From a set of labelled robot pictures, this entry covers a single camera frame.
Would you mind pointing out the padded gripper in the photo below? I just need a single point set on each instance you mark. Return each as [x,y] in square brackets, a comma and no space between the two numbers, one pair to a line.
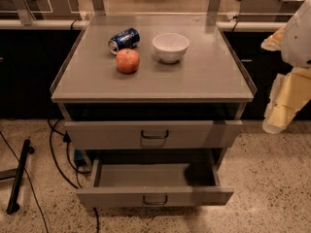
[298,41]

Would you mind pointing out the grey drawer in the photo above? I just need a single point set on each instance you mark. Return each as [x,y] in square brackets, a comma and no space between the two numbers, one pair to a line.
[154,180]
[132,135]

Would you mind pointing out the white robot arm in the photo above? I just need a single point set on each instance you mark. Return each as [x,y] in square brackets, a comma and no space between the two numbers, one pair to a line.
[294,39]

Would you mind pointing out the grey top drawer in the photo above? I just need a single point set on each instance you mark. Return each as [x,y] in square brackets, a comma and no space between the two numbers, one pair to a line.
[132,135]

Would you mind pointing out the grey drawer cabinet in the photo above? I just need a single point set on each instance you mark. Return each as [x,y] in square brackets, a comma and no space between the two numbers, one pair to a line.
[207,83]

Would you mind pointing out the white ceramic bowl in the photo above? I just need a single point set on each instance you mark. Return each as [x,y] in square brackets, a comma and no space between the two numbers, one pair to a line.
[170,47]

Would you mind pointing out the red apple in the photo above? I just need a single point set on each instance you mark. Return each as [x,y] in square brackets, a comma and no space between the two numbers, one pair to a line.
[128,60]

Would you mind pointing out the blue soda can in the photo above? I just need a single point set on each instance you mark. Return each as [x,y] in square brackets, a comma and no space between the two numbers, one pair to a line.
[127,39]

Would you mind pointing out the black floor stand leg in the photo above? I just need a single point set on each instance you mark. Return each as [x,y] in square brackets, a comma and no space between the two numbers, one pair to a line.
[13,206]

